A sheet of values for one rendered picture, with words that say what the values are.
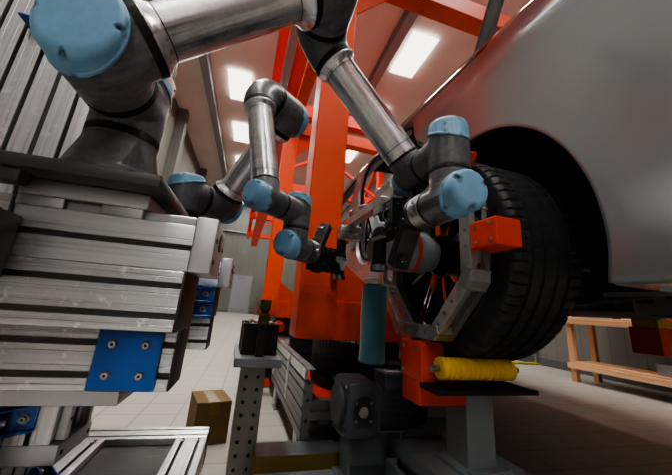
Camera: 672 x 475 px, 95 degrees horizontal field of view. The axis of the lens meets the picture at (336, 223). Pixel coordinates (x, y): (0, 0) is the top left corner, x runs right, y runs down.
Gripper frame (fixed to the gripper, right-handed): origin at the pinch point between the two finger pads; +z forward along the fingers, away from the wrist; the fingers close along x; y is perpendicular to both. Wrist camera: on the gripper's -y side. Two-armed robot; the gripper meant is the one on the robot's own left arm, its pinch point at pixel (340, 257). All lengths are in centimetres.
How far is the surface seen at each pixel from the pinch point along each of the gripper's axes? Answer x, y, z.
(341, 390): 0.4, 45.8, 7.8
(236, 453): -42, 75, 7
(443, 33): -24, -567, 455
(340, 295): -10.1, 12.7, 22.7
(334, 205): -13.8, -27.3, 17.2
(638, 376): 176, 62, 359
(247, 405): -41, 59, 8
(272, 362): -23.6, 39.1, -1.9
